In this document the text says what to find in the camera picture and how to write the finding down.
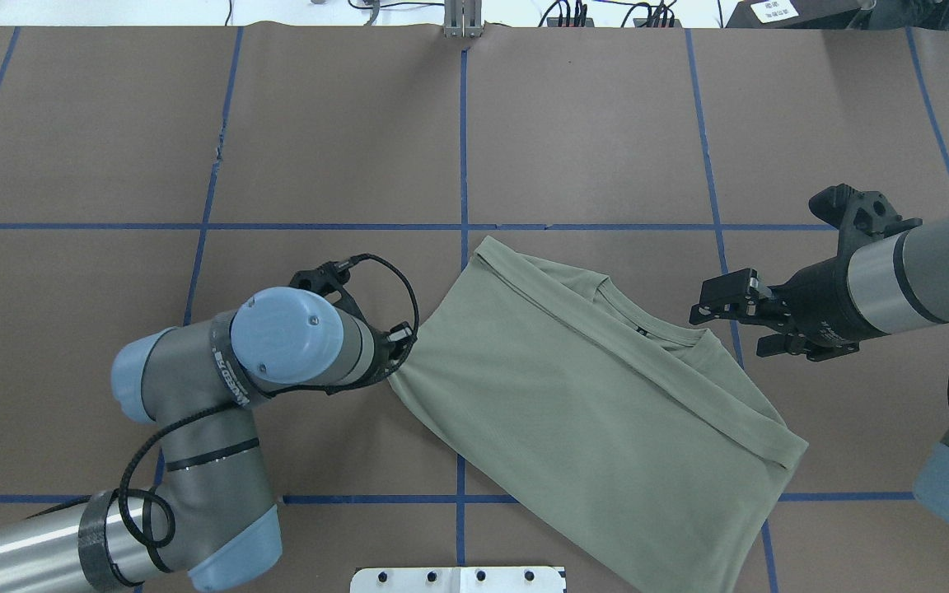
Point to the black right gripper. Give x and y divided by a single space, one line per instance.
819 294

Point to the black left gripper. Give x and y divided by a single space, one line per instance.
376 360

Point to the sage green long-sleeve shirt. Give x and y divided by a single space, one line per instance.
657 455

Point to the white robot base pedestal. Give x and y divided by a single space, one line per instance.
460 579

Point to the aluminium frame post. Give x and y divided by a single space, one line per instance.
463 19

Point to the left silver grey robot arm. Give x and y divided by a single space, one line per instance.
196 496

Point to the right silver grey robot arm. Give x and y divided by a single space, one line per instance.
889 276

